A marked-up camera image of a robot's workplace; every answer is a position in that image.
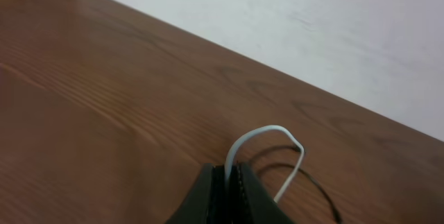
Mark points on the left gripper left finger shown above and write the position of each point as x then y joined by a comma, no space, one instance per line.
205,201

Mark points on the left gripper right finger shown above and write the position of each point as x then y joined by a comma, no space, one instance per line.
253,204

